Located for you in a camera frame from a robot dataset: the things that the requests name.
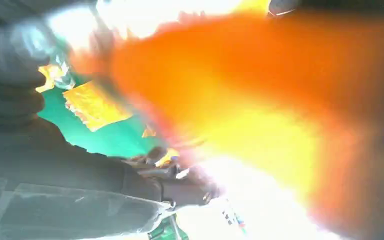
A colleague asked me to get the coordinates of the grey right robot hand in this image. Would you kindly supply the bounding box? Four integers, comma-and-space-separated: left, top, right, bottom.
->
0, 116, 220, 240

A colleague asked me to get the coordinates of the green table mat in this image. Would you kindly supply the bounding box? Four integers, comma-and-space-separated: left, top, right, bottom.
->
36, 71, 190, 240

